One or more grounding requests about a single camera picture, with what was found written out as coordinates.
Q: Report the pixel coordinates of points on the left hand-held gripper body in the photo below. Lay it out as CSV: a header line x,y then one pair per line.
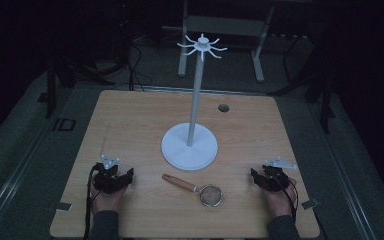
x,y
106,178

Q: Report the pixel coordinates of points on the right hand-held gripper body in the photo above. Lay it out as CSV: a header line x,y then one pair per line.
x,y
275,176

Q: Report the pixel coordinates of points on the person's left hand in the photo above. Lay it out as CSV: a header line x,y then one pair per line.
x,y
108,200

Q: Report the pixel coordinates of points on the person's right hand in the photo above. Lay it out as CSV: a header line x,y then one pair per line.
x,y
280,201

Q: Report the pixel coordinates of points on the grey metal table clip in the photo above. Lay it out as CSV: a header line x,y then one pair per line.
x,y
310,204

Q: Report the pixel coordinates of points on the black floor socket box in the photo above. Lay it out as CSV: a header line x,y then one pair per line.
x,y
65,124

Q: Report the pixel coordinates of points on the white hook stand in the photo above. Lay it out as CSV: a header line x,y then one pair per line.
x,y
190,146

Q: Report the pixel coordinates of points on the dark round table grommet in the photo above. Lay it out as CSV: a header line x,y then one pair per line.
x,y
223,108

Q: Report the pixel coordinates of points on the dark metal stand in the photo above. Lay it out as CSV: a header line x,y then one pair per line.
x,y
325,100

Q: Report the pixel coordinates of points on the grey metal desk frame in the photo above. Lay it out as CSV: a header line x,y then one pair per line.
x,y
226,25

